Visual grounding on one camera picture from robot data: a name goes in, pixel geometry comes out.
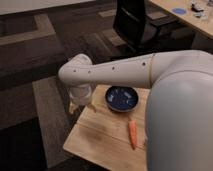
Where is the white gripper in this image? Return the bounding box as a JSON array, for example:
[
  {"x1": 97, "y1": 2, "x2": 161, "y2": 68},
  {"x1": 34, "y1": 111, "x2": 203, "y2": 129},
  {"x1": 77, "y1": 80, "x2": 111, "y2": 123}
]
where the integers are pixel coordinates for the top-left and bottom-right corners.
[{"x1": 69, "y1": 84, "x2": 97, "y2": 114}]

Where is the dark blue ceramic bowl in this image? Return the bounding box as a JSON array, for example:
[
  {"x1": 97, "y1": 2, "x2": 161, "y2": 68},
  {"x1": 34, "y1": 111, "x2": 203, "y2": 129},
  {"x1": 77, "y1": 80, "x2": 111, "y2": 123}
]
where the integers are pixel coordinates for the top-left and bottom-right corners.
[{"x1": 105, "y1": 86, "x2": 139, "y2": 112}]

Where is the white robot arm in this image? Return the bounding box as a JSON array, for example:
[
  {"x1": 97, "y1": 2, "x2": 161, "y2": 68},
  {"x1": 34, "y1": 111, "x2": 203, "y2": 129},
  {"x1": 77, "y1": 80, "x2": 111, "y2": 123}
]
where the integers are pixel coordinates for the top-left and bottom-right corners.
[{"x1": 58, "y1": 50, "x2": 213, "y2": 171}]

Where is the orange carrot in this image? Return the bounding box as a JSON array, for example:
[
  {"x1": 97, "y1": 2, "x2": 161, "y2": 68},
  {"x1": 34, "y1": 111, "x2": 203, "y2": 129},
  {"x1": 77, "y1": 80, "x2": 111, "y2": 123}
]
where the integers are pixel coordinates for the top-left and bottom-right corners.
[{"x1": 128, "y1": 120, "x2": 137, "y2": 149}]

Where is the black office chair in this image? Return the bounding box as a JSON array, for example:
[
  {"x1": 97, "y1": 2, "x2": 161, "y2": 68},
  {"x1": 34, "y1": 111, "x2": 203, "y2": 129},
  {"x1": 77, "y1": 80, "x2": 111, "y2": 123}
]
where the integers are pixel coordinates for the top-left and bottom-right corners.
[{"x1": 112, "y1": 0, "x2": 179, "y2": 51}]

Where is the blue round disc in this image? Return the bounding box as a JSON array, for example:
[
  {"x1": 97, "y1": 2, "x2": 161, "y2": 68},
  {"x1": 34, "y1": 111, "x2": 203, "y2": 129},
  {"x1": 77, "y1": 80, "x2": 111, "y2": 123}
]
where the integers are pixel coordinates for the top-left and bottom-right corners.
[{"x1": 172, "y1": 8, "x2": 186, "y2": 15}]

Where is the wooden desk in background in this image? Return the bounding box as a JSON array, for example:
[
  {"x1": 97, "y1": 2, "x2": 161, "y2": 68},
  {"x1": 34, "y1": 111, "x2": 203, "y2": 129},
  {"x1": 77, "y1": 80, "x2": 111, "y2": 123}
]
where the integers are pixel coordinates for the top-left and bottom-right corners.
[{"x1": 149, "y1": 0, "x2": 213, "y2": 39}]

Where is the small clutter on desk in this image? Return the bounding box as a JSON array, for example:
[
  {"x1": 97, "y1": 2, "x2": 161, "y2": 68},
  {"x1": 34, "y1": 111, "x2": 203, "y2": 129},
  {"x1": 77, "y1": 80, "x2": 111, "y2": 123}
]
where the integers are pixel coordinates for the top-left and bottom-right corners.
[{"x1": 190, "y1": 0, "x2": 213, "y2": 20}]

